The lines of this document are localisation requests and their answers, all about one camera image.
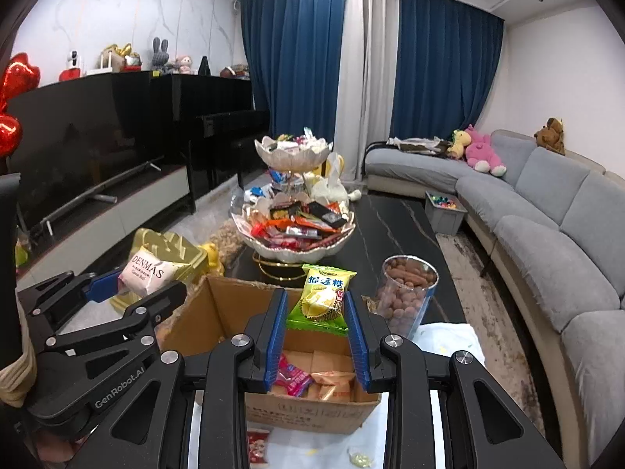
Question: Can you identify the clear jar of nuts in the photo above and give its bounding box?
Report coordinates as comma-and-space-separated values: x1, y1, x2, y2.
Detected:
374, 255, 439, 339

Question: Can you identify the white sheer curtain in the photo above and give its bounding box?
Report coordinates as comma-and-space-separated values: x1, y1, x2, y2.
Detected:
334, 0, 399, 181

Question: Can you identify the brown cardboard box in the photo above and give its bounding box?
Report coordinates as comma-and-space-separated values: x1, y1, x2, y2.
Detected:
157, 275, 381, 434

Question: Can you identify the white plush toy on table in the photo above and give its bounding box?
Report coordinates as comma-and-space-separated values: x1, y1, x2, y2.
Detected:
305, 151, 362, 206

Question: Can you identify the brown plush on sofa back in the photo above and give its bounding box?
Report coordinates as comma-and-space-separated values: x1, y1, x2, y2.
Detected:
534, 118, 566, 156

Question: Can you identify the Denmas cookie bag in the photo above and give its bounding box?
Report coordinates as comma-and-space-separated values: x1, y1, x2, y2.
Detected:
118, 248, 180, 297

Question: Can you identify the pink candy wrapper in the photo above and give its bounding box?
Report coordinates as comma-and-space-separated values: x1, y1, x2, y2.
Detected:
275, 354, 314, 397

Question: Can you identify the clothes pile on sofa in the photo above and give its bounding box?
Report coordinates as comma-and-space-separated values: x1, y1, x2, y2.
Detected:
387, 137, 451, 158

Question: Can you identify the pink plush toy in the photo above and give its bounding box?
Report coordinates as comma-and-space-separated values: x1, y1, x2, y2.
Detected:
465, 125, 506, 178

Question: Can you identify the bag of peanuts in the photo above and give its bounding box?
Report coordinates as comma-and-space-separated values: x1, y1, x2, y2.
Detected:
209, 219, 245, 268

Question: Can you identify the blue curtain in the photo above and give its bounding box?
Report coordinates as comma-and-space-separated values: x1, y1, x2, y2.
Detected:
239, 0, 346, 142
390, 0, 504, 139

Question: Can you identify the grey sectional sofa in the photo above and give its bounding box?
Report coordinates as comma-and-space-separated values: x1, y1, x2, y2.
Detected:
362, 130, 624, 468

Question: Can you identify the black television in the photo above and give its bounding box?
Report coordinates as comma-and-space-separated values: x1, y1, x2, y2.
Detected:
7, 72, 168, 231

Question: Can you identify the white TV cabinet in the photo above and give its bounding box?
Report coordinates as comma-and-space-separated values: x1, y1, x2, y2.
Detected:
17, 166, 193, 290

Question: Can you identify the pale yellow candy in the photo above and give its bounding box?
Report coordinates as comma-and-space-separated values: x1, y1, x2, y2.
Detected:
346, 447, 374, 469

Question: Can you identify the right blue curtain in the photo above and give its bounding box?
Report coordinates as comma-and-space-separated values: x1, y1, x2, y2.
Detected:
390, 0, 504, 139

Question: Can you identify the red heart balloon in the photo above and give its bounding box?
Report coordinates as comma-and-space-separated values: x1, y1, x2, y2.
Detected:
0, 51, 41, 160

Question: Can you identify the person's left hand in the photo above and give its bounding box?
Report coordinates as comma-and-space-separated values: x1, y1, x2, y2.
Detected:
35, 436, 80, 464

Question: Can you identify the red white candy packet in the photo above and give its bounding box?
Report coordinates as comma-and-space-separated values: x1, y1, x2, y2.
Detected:
247, 428, 270, 468

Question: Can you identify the yellow plush toy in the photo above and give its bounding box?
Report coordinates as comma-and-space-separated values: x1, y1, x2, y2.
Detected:
446, 130, 473, 160

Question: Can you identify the two-tier white snack stand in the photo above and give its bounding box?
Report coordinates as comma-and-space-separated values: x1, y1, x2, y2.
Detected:
230, 127, 356, 284

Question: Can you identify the black piano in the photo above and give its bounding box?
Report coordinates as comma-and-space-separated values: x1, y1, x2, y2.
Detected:
149, 74, 270, 200

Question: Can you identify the grey toy storage bin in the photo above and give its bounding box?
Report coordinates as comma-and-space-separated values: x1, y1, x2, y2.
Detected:
425, 192, 467, 235

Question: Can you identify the left blue curtain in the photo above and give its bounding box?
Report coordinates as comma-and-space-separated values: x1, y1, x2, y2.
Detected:
239, 0, 346, 142

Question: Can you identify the grey bunny plush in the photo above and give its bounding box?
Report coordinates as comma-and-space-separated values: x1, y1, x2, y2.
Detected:
152, 37, 171, 76

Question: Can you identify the gold tree-shaped box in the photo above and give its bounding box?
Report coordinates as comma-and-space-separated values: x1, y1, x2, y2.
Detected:
110, 227, 208, 313

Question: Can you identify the green durian candy packet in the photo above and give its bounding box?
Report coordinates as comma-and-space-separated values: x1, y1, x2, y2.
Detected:
286, 264, 357, 337

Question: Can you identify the orange snack packet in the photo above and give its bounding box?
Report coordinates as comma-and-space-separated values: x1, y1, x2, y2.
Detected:
308, 371, 355, 403

